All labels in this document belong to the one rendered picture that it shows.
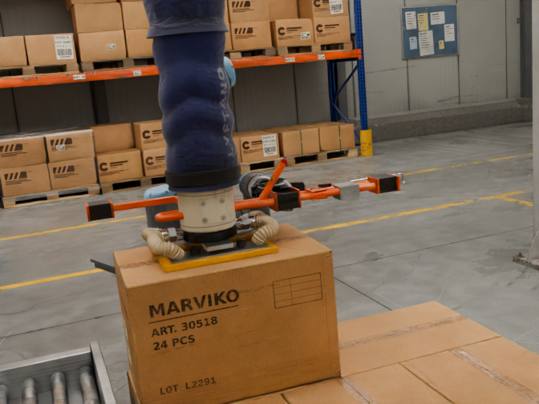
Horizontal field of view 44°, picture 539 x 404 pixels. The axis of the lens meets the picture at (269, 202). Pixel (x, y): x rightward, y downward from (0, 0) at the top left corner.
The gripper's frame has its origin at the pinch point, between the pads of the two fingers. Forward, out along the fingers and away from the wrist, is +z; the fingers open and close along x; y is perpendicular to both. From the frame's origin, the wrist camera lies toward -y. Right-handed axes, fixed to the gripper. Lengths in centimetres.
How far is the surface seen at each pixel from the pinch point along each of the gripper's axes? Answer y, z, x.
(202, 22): 26, 11, 55
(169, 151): 37.5, 1.8, 19.4
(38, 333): 89, -222, -107
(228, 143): 20.8, 7.0, 20.4
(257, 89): -280, -851, 9
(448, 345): -44, 18, -54
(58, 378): 78, -23, -53
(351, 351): -14, 6, -53
